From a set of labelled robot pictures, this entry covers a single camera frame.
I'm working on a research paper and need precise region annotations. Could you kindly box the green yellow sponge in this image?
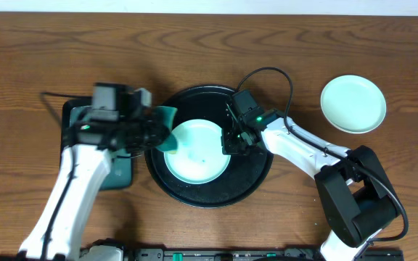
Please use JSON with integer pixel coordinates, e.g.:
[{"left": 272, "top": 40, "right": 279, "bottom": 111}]
[{"left": 154, "top": 106, "right": 179, "bottom": 154}]

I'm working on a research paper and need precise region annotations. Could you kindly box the mint green plate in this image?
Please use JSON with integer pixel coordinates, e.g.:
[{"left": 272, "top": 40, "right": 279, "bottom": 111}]
[
  {"left": 164, "top": 119, "right": 231, "bottom": 185},
  {"left": 320, "top": 75, "right": 387, "bottom": 134}
]

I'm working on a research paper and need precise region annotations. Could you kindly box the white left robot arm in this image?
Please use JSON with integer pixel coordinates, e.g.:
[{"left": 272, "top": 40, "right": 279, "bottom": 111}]
[{"left": 0, "top": 106, "right": 177, "bottom": 260}]

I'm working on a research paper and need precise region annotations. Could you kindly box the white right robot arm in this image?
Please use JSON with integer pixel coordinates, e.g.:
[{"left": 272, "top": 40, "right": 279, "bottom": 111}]
[{"left": 222, "top": 107, "right": 406, "bottom": 260}]

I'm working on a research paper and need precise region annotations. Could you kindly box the round black tray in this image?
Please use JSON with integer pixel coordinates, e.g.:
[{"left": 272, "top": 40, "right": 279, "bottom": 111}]
[{"left": 144, "top": 85, "right": 274, "bottom": 208}]

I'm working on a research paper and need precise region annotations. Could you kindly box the dark green rectangular tray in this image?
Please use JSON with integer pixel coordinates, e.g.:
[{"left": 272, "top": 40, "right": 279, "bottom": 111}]
[{"left": 60, "top": 99, "right": 134, "bottom": 191}]

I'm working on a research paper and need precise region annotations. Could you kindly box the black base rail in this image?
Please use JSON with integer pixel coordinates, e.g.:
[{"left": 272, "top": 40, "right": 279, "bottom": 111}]
[{"left": 78, "top": 246, "right": 404, "bottom": 261}]

